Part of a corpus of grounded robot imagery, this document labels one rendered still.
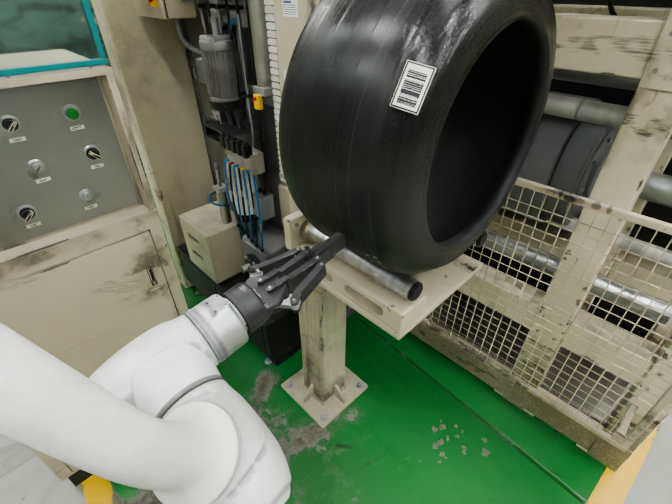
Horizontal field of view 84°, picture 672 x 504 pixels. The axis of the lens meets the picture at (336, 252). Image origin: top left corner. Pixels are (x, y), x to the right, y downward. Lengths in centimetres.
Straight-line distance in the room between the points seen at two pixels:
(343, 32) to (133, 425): 55
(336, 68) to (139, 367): 48
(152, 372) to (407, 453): 122
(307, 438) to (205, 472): 119
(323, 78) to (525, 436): 152
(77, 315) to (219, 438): 89
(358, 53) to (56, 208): 86
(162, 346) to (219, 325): 7
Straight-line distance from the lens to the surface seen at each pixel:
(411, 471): 158
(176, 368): 53
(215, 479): 45
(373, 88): 55
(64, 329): 129
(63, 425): 36
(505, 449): 172
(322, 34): 66
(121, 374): 55
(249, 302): 57
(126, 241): 120
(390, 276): 81
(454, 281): 101
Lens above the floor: 143
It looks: 36 degrees down
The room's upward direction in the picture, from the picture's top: straight up
